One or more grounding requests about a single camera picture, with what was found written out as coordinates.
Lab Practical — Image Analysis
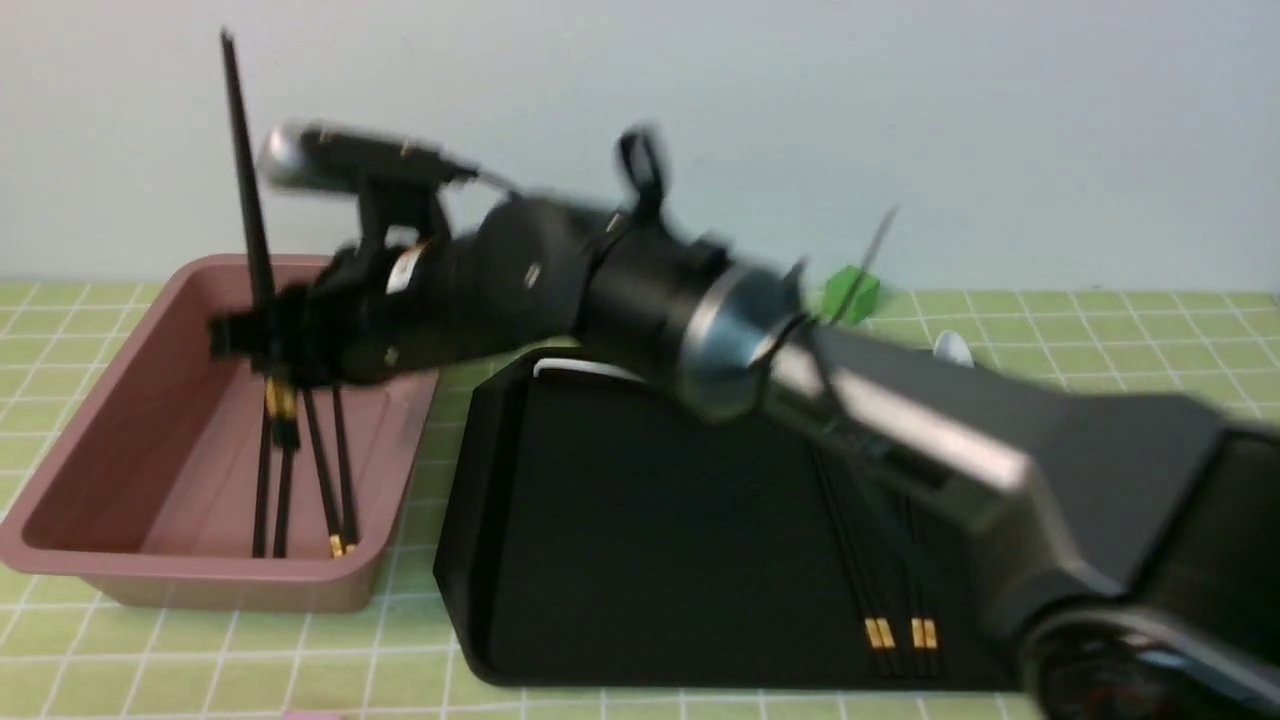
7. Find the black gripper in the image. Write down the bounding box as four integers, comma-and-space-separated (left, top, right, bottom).
207, 196, 614, 386

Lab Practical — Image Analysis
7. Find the gold-banded black chopstick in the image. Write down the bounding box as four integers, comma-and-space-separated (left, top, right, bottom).
219, 28, 293, 421
897, 495, 931, 679
906, 557, 942, 680
820, 450, 901, 679
264, 375, 300, 451
808, 447, 893, 679

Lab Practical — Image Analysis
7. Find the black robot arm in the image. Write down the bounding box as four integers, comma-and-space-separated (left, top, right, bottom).
209, 123, 1277, 719

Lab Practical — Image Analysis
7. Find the white spoon far left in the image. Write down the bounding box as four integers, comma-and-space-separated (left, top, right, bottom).
531, 357, 646, 384

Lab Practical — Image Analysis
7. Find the white spoon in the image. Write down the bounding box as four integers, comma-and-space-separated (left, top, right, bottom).
932, 331, 977, 368
531, 357, 646, 384

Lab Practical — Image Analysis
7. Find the black plastic tray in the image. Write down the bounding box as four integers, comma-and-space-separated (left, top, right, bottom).
434, 348, 1018, 693

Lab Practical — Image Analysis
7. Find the gold-banded chopstick in bin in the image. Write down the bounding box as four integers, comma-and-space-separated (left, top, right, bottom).
330, 387, 360, 555
300, 389, 344, 559

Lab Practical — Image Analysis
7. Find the green cube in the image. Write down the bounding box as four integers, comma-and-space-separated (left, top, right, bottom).
819, 265, 881, 328

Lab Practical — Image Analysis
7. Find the black chopstick in bin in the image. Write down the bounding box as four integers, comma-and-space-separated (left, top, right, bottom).
271, 447, 296, 559
251, 407, 273, 559

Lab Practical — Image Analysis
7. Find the pink plastic bin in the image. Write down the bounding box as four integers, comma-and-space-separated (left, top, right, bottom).
3, 254, 436, 612

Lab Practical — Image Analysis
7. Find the white spoon outer right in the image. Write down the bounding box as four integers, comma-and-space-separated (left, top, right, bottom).
932, 331, 977, 368

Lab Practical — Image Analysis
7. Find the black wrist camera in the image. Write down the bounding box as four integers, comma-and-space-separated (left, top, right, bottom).
257, 122, 481, 193

